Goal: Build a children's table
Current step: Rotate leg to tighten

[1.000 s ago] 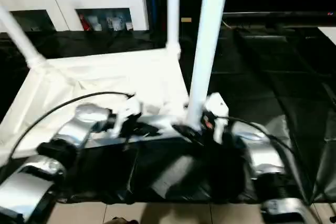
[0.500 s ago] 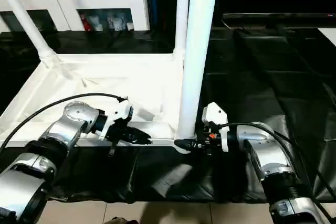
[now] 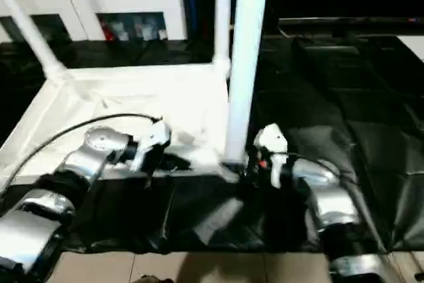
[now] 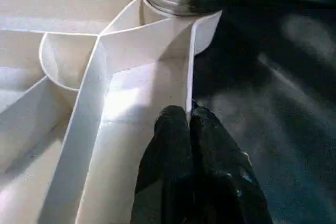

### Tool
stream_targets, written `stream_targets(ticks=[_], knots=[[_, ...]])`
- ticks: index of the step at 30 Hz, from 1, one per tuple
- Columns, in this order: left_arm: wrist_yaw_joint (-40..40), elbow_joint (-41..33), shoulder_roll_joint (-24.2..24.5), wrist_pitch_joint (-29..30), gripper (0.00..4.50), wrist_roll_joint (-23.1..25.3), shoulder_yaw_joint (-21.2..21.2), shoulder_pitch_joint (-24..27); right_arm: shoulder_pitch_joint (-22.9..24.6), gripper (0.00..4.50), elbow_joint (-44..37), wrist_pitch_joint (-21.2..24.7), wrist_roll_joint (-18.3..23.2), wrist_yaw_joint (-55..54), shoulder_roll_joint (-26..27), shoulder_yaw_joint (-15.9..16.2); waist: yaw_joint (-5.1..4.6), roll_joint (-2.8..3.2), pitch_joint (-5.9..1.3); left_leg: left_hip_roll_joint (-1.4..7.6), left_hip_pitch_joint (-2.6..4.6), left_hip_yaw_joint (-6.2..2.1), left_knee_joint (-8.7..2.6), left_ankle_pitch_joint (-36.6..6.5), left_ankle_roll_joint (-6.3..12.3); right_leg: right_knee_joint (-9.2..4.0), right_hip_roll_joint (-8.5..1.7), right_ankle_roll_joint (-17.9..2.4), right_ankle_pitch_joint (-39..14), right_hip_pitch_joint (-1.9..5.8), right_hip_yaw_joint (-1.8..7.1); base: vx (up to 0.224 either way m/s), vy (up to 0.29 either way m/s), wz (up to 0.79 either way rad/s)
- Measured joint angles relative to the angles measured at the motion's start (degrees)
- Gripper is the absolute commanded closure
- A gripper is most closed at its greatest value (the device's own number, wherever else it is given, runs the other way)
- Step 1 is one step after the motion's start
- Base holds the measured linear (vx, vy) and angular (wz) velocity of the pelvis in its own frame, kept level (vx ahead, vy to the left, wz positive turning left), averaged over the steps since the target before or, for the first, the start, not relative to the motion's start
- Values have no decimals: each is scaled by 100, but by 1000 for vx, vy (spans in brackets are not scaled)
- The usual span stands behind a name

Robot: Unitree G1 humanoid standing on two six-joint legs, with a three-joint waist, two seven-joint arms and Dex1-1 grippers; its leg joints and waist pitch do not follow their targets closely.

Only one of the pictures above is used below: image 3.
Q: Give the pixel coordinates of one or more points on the black work mat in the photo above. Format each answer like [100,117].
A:
[344,97]

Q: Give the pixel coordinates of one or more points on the white plastic table leg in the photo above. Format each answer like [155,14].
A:
[222,11]
[30,31]
[246,44]

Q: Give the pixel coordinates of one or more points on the blue vertical panel edge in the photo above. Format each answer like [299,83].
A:
[190,1]

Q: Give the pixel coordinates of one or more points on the white glass-door cabinet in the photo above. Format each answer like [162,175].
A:
[59,1]

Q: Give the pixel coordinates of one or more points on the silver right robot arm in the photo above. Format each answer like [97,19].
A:
[331,197]

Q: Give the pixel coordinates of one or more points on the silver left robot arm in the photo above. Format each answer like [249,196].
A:
[86,157]

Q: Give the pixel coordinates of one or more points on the white flat board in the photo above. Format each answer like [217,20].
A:
[412,46]

